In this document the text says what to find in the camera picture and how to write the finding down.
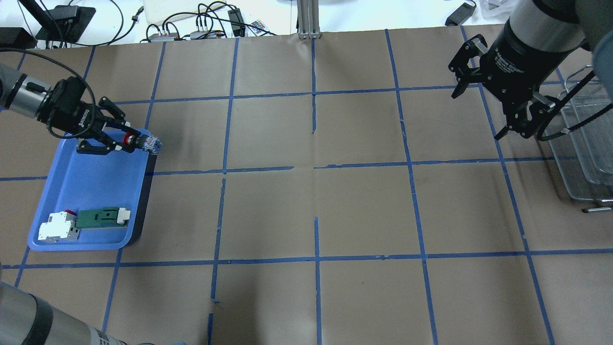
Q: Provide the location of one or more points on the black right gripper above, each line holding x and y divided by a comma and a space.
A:
515, 69

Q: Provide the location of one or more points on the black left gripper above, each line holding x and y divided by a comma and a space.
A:
76, 116

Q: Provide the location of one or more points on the red push button switch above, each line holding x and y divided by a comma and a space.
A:
148, 143

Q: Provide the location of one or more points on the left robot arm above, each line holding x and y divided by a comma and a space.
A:
24, 94

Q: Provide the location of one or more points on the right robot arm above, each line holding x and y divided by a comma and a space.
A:
538, 36

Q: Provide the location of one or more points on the metal mesh shelf rack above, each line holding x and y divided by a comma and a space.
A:
583, 152

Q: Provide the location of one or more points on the blue plastic tray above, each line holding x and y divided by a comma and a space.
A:
86, 182

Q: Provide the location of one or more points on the clear plastic bag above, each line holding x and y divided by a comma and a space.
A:
491, 9

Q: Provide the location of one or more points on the black power adapter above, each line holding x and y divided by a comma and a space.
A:
460, 15

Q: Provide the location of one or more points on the green terminal block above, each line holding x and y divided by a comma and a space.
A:
104, 218

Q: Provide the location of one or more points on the white circuit breaker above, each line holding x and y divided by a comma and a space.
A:
59, 226

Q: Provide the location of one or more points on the grey usb hub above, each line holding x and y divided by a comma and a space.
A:
164, 37
212, 34

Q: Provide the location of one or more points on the black box left edge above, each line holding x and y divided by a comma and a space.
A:
16, 37

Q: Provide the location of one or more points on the colourful remote control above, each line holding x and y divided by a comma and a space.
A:
258, 28

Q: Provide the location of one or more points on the black camera stand base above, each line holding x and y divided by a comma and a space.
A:
62, 23

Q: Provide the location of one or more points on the aluminium frame post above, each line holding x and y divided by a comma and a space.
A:
308, 19

